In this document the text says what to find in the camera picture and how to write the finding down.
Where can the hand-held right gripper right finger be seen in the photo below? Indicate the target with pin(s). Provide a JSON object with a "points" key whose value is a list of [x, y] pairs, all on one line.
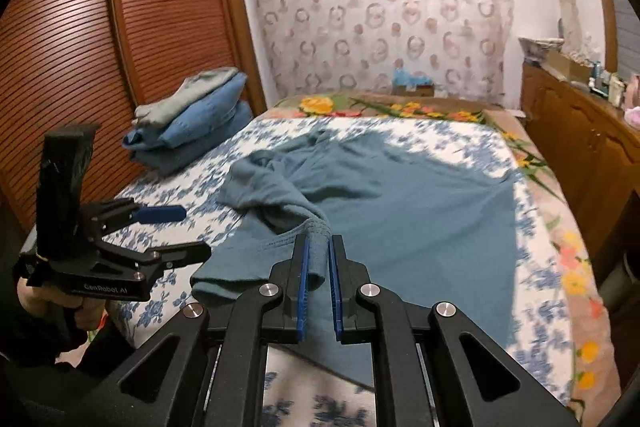
{"points": [[337, 292]]}

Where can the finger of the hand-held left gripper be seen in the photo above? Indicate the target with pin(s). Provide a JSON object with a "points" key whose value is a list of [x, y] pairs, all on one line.
{"points": [[160, 214], [185, 254]]}

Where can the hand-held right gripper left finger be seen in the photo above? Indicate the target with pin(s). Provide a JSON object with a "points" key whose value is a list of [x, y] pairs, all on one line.
{"points": [[301, 292]]}

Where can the blue-grey t-shirt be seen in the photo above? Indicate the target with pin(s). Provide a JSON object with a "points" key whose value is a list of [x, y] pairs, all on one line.
{"points": [[400, 207]]}

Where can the person's left forearm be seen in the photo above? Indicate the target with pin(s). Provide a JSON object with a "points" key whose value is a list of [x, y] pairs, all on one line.
{"points": [[30, 357]]}

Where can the person's left hand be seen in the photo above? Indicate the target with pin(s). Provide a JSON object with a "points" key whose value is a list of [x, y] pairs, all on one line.
{"points": [[90, 314]]}

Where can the folded dark blue garment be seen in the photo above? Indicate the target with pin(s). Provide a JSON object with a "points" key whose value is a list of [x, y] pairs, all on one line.
{"points": [[200, 147]]}

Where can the stack of folded clothes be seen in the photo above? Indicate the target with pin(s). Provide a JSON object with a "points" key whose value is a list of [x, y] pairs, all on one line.
{"points": [[210, 117]]}

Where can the folded grey garment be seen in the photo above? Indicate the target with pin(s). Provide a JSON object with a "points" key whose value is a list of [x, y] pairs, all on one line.
{"points": [[195, 92]]}

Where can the wooden slatted wardrobe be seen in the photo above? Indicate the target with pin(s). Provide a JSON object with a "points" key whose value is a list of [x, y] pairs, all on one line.
{"points": [[75, 57]]}

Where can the blue white floral bed sheet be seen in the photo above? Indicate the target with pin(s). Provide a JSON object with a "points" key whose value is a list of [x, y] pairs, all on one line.
{"points": [[540, 287]]}

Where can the small cardboard box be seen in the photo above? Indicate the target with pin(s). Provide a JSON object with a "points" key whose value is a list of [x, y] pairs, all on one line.
{"points": [[417, 91]]}

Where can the blue plastic bag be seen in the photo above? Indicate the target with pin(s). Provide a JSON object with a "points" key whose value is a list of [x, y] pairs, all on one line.
{"points": [[407, 77]]}

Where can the dark round object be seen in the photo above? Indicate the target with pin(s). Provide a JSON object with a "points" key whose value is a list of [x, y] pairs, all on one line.
{"points": [[620, 287]]}

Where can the wooden cabinet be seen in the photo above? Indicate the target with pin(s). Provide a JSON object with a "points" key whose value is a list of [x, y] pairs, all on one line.
{"points": [[590, 147]]}

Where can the pink soft object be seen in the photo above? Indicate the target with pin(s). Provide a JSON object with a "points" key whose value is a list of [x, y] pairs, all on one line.
{"points": [[634, 102]]}

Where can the wooden door frame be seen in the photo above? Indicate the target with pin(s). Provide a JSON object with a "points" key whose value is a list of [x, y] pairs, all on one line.
{"points": [[607, 7]]}

